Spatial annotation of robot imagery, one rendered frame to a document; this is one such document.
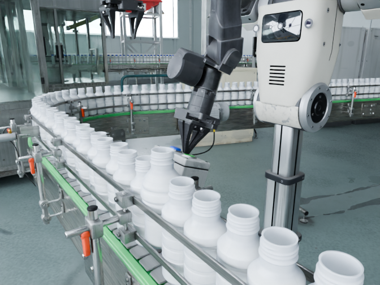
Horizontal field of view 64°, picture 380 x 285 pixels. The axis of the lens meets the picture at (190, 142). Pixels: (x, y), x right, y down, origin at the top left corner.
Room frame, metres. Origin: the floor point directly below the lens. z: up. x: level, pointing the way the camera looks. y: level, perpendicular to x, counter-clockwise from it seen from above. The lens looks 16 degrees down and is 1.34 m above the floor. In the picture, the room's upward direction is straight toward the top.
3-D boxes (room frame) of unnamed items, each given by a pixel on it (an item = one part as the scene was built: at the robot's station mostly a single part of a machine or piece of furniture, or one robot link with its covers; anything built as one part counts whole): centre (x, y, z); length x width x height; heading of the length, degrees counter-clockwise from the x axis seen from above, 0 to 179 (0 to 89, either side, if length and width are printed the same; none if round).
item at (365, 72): (6.44, -3.71, 0.96); 0.82 x 0.50 x 1.91; 109
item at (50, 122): (1.02, 0.47, 1.08); 0.06 x 0.06 x 0.17
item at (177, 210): (0.41, 0.01, 1.08); 0.06 x 0.06 x 0.17
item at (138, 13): (0.91, 0.17, 1.44); 0.07 x 0.07 x 0.09; 37
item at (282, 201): (1.02, -0.34, 0.74); 0.11 x 0.11 x 0.40; 37
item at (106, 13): (0.89, 0.20, 1.44); 0.07 x 0.07 x 0.09; 37
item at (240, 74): (4.91, -0.43, 0.59); 1.10 x 0.62 x 1.18; 109
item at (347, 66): (6.15, -2.86, 0.96); 0.82 x 0.50 x 1.91; 109
